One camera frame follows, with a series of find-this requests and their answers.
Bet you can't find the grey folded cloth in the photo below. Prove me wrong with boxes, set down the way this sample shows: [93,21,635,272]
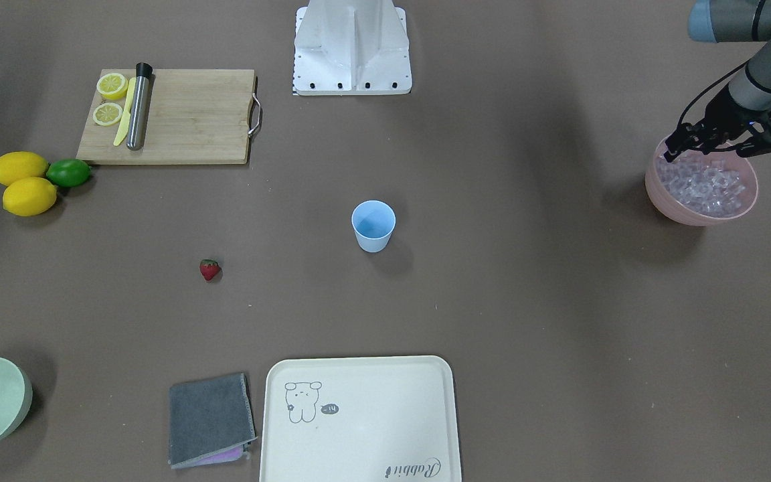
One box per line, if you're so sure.
[168,372,257,470]

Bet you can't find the bamboo cutting board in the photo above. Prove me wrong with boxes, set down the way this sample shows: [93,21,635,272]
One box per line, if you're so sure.
[76,68,262,165]

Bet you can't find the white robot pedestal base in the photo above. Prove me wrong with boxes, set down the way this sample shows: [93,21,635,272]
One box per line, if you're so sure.
[292,1,413,96]

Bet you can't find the red strawberry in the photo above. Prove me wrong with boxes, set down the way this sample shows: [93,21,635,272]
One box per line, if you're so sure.
[199,258,222,282]

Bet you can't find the green lime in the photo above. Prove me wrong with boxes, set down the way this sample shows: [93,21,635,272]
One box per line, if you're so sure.
[46,159,92,188]

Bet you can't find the yellow lemon lower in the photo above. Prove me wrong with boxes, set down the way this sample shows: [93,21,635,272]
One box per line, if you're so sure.
[2,177,58,217]

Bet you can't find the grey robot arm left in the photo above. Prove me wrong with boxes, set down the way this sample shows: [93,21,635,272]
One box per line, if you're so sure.
[662,1,771,162]

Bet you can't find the yellow lemon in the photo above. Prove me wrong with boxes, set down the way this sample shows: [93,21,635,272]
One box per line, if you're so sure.
[2,177,58,217]
[0,151,50,187]

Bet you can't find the lemon half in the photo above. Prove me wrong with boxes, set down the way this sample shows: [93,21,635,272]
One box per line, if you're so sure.
[92,102,124,127]
[96,72,129,101]

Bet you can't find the yellow plastic knife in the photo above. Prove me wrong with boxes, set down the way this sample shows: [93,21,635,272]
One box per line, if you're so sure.
[112,77,137,147]

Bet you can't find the lemon half upper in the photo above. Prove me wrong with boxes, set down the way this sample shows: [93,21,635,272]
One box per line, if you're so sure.
[96,72,129,101]

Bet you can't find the cream rabbit tray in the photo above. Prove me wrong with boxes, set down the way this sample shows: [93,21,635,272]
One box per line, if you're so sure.
[259,355,462,481]

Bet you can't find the yellow lemon upper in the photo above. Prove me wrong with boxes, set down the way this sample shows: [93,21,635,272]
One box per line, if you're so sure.
[0,151,50,187]

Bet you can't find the pile of ice cubes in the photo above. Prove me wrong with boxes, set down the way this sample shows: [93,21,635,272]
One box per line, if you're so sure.
[655,151,747,218]

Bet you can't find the lemon half lower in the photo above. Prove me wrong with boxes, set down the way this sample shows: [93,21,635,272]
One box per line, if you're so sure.
[92,102,124,127]

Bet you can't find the steel muddler rod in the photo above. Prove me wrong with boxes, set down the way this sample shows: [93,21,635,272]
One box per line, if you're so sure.
[126,63,153,151]

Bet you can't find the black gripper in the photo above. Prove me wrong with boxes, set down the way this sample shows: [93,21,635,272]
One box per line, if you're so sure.
[662,86,771,163]

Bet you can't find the pink bowl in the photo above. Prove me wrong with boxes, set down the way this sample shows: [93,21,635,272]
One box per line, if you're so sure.
[645,140,759,227]

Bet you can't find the light blue plastic cup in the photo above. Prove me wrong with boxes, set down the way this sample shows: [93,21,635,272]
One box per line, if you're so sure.
[351,200,397,253]

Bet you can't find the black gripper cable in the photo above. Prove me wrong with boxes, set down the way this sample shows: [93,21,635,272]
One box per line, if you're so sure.
[677,59,751,135]

